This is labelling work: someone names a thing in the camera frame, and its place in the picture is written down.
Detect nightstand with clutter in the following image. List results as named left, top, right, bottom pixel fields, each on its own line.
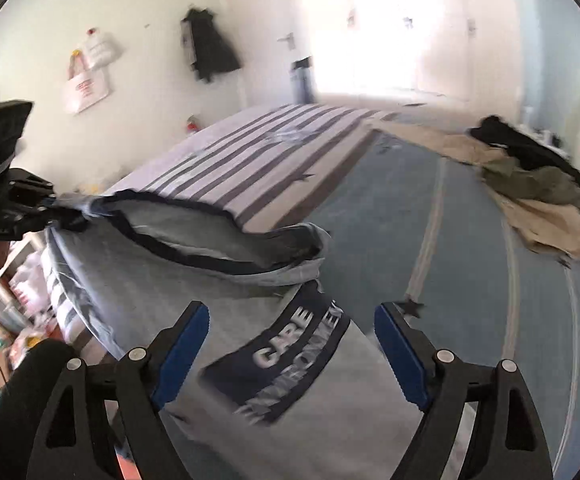
left=515, top=106, right=572, bottom=160

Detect beige trousers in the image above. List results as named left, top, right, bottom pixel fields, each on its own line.
left=365, top=119, right=580, bottom=260

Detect grey striped t-shirt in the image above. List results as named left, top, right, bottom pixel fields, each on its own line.
left=46, top=191, right=419, bottom=479

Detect black jacket on wall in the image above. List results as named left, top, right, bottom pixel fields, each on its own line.
left=180, top=6, right=241, bottom=84

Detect clutter on floor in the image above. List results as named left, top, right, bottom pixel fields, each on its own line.
left=0, top=234, right=67, bottom=436

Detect olive green garment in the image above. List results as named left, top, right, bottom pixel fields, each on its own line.
left=482, top=157, right=580, bottom=212

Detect striped blue bed sheet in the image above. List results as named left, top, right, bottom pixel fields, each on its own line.
left=104, top=104, right=580, bottom=479

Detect white door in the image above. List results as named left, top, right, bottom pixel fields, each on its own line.
left=227, top=0, right=305, bottom=106

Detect white tote bag on wall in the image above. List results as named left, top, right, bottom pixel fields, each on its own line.
left=63, top=27, right=122, bottom=115

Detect black garment on bed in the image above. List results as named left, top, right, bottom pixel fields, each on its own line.
left=468, top=115, right=580, bottom=186

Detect white wardrobe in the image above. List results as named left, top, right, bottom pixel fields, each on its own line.
left=296, top=0, right=523, bottom=115

